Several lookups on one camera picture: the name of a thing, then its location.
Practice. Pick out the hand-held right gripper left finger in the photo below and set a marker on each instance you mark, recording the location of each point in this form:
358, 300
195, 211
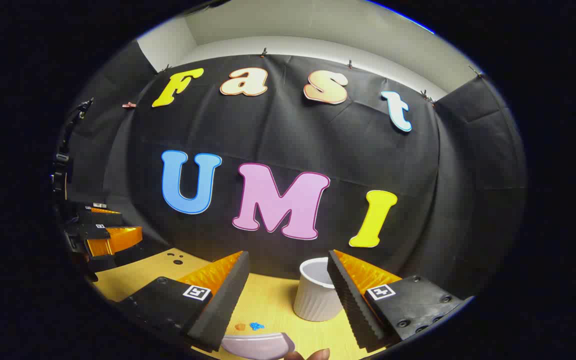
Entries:
228, 295

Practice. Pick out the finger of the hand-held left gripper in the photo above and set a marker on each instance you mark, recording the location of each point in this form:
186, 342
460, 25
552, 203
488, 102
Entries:
95, 217
93, 232

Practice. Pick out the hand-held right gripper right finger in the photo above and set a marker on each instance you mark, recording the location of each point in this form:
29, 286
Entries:
350, 300

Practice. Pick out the orange paper scrap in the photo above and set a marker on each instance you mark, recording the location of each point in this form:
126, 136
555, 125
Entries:
240, 326

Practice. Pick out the white ribbed garbage bin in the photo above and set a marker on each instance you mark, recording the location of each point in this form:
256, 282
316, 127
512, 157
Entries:
313, 300

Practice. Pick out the blue paper scrap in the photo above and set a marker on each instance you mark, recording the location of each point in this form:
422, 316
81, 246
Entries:
256, 326

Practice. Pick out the pale purple dustpan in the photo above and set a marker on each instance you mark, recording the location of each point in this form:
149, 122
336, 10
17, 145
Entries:
258, 346

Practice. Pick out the yellow wooden desktop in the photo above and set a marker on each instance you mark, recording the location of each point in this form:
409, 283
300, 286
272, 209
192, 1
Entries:
268, 300

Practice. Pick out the small red clip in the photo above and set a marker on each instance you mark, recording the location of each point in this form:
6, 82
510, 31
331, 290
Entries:
129, 105

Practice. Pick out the black backdrop cloth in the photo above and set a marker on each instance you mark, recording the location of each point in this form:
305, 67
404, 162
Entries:
293, 135

